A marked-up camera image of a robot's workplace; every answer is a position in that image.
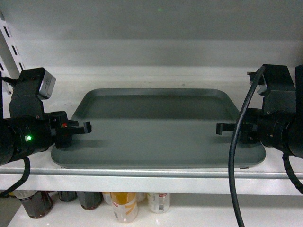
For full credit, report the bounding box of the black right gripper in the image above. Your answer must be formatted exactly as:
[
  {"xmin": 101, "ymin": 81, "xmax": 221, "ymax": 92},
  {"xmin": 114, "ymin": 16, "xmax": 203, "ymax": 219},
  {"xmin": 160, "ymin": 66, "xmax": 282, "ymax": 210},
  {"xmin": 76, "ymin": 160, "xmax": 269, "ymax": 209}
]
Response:
[{"xmin": 216, "ymin": 116, "xmax": 259, "ymax": 144}]

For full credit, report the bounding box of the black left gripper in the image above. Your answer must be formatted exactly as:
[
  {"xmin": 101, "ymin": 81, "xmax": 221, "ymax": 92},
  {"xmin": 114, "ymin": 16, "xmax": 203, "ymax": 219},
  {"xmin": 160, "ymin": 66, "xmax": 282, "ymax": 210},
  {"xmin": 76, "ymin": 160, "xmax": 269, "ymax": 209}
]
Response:
[{"xmin": 49, "ymin": 111, "xmax": 92, "ymax": 148}]

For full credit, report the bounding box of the grey silver serving tray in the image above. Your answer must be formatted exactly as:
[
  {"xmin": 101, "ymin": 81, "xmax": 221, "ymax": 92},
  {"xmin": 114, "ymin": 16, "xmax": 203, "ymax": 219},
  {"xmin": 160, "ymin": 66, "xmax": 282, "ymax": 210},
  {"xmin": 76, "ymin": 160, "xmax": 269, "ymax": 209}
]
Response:
[{"xmin": 51, "ymin": 88, "xmax": 267, "ymax": 170}]

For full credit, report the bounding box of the dark tea bottle middle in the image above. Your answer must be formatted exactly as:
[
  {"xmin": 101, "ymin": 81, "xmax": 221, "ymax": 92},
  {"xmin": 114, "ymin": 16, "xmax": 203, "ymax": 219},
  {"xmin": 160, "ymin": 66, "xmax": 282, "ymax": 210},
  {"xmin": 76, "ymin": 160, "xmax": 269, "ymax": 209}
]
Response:
[{"xmin": 76, "ymin": 191, "xmax": 103, "ymax": 210}]

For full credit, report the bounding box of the dark tea bottle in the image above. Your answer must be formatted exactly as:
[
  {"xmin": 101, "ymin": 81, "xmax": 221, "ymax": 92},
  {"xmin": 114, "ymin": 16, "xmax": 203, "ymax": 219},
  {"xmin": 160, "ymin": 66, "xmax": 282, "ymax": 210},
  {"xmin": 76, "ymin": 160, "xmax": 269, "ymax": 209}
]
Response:
[
  {"xmin": 76, "ymin": 191, "xmax": 103, "ymax": 210},
  {"xmin": 13, "ymin": 190, "xmax": 53, "ymax": 219}
]

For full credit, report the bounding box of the white upper shelf board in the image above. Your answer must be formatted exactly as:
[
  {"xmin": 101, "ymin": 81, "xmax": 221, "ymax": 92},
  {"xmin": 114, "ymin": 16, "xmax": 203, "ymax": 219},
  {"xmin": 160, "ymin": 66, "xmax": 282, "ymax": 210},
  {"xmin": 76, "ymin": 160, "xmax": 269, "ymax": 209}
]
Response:
[{"xmin": 21, "ymin": 81, "xmax": 299, "ymax": 195}]

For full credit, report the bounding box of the yellow juice bottle front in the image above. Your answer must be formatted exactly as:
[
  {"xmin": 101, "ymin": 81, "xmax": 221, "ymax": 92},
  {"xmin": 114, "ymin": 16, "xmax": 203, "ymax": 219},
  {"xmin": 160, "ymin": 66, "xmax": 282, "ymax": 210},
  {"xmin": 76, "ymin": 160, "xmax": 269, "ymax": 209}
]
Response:
[{"xmin": 110, "ymin": 192, "xmax": 138, "ymax": 223}]

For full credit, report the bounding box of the yellow juice bottle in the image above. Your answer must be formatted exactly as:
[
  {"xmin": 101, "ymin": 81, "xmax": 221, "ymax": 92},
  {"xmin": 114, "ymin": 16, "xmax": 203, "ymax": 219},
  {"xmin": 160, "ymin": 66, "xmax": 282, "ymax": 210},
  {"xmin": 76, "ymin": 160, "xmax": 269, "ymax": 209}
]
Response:
[
  {"xmin": 110, "ymin": 192, "xmax": 138, "ymax": 223},
  {"xmin": 147, "ymin": 193, "xmax": 171, "ymax": 214}
]

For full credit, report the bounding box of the dark tea bottle left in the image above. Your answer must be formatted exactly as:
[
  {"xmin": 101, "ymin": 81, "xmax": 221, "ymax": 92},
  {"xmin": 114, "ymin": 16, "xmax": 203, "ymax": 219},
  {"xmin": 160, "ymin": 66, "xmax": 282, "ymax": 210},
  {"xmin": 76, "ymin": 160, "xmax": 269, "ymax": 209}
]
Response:
[{"xmin": 13, "ymin": 190, "xmax": 53, "ymax": 219}]

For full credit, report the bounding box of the yellow juice bottle right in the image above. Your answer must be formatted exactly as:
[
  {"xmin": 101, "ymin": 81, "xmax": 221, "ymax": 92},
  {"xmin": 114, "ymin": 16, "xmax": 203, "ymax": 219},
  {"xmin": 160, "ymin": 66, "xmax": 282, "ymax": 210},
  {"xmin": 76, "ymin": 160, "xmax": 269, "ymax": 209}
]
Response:
[{"xmin": 147, "ymin": 193, "xmax": 171, "ymax": 214}]

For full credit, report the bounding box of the white slotted shelf upright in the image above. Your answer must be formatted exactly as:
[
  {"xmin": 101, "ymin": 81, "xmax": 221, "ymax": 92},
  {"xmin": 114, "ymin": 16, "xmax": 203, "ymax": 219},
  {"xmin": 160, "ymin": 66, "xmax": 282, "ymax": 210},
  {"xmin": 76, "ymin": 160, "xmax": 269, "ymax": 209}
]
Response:
[{"xmin": 0, "ymin": 11, "xmax": 25, "ymax": 79}]

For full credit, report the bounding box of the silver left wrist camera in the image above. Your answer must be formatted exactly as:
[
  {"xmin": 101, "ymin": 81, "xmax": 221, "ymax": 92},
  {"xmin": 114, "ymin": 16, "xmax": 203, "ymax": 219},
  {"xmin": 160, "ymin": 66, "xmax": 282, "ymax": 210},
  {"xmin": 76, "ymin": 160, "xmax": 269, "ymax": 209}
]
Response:
[{"xmin": 38, "ymin": 71, "xmax": 56, "ymax": 100}]

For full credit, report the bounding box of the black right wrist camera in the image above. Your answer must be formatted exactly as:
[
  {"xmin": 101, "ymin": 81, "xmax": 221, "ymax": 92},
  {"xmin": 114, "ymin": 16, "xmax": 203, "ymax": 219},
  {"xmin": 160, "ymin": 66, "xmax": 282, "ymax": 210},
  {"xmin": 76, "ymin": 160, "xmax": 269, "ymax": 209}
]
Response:
[{"xmin": 256, "ymin": 64, "xmax": 296, "ymax": 116}]

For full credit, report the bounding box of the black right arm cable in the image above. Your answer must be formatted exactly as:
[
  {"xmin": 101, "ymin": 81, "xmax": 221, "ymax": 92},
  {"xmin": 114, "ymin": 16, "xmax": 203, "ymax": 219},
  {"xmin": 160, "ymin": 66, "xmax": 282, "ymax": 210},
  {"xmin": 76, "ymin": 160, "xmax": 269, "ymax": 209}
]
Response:
[{"xmin": 229, "ymin": 65, "xmax": 265, "ymax": 227}]

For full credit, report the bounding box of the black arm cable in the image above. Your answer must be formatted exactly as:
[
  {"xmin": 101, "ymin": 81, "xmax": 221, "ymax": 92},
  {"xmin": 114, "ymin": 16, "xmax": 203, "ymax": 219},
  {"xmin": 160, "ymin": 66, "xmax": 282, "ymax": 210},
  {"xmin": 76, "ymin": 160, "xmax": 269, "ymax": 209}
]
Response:
[
  {"xmin": 0, "ymin": 157, "xmax": 31, "ymax": 198},
  {"xmin": 229, "ymin": 65, "xmax": 265, "ymax": 227}
]

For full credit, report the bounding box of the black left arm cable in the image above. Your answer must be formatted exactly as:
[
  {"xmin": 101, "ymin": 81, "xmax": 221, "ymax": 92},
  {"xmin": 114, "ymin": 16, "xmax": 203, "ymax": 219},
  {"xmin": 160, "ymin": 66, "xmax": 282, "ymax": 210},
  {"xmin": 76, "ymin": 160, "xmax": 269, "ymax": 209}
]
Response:
[{"xmin": 0, "ymin": 157, "xmax": 31, "ymax": 198}]

